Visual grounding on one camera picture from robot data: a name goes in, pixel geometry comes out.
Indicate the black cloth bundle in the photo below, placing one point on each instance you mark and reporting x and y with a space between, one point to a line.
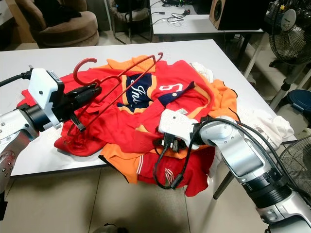
63 10

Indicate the red garment white stripes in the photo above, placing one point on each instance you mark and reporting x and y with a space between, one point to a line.
148 170

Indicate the grey floor fan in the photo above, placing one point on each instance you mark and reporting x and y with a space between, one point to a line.
296 165

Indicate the white thick garment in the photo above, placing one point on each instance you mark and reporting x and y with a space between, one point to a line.
272 124

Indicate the orange shirt striped hem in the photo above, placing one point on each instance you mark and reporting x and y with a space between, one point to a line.
119 162

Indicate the black pedestal fan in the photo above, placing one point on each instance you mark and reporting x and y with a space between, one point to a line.
289 36

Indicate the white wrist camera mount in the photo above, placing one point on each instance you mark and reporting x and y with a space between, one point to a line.
175 125
43 92

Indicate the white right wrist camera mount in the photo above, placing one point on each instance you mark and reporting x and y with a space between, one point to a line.
175 125

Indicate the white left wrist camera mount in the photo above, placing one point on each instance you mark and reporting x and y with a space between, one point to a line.
43 92

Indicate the red jersey navy collar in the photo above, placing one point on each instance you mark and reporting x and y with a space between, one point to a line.
175 77

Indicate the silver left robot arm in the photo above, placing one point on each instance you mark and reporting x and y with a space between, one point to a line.
12 126

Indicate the grey left robot foot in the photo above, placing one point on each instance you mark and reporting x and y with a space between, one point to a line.
104 228

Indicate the white table black legs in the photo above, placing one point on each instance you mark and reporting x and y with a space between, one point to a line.
29 56

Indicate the wooden front black speaker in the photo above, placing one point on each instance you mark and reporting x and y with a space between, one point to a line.
217 12

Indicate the dark office chair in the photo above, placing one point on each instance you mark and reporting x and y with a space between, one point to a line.
126 14

